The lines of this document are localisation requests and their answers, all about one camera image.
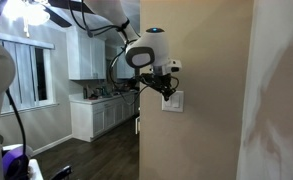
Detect ceiling fan with light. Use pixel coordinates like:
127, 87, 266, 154
3, 0, 92, 33

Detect purple tape roll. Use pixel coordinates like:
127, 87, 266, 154
2, 148, 29, 180

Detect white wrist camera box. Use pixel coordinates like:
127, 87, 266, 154
163, 59, 182, 74

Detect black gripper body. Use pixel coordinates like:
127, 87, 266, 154
139, 73, 177, 95

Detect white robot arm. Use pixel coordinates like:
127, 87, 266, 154
0, 0, 181, 180

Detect white lower kitchen cabinets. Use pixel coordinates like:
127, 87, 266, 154
69, 92, 135, 142

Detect white upper kitchen cabinets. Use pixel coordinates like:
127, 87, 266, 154
65, 25, 136, 81

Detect window with vertical blinds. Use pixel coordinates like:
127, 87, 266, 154
0, 33, 55, 110

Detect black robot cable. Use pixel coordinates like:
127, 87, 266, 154
5, 88, 28, 158

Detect white double light switch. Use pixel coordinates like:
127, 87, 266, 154
162, 91, 184, 113

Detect white kitchen cabinets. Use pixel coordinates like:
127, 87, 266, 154
69, 92, 135, 142
65, 25, 136, 81

